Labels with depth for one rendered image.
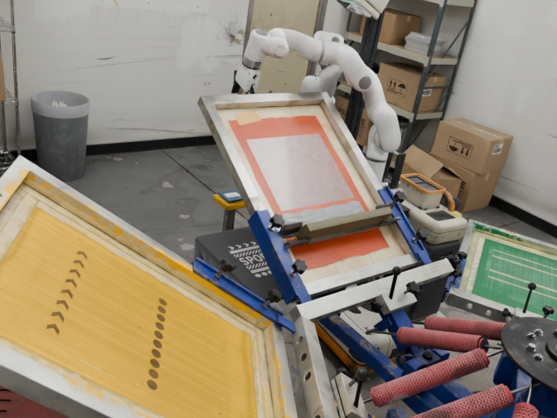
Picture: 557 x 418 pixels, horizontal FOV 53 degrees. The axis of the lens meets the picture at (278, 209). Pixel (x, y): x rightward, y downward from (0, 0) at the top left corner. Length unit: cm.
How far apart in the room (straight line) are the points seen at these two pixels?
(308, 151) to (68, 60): 346
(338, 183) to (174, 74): 378
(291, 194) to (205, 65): 398
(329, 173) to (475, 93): 415
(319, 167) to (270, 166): 21
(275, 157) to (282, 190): 14
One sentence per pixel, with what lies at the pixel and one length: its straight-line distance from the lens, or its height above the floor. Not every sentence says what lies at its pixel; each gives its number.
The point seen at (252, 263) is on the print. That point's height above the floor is 95.
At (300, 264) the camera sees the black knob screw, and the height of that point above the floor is 124.
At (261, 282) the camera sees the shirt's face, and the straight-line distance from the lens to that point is 208.
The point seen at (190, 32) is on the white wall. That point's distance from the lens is 566.
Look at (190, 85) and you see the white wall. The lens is 579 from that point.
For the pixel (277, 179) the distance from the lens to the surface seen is 195.
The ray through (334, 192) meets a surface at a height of 129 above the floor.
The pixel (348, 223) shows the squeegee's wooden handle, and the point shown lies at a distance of 185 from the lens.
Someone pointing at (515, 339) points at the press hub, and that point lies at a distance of 151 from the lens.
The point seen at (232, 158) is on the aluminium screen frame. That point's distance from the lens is 187.
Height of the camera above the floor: 208
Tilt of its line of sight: 25 degrees down
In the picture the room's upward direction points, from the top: 10 degrees clockwise
